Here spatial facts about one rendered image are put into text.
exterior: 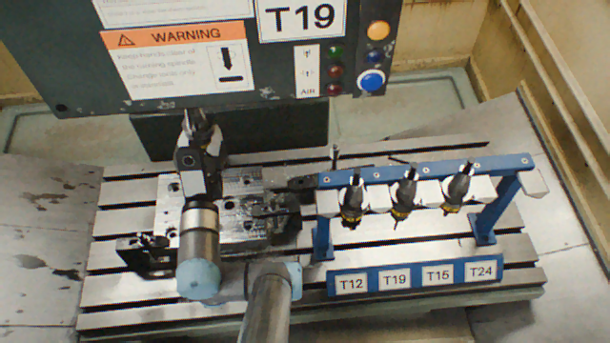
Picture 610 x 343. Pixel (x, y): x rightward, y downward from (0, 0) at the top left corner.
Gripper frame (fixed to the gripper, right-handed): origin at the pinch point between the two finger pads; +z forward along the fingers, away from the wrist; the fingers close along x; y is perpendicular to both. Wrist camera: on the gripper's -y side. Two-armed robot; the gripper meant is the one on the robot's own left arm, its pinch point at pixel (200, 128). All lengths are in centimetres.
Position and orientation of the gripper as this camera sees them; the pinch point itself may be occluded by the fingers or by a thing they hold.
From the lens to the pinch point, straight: 100.2
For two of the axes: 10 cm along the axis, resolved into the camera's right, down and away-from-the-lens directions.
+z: -1.0, -8.3, 5.4
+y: 0.2, 5.4, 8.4
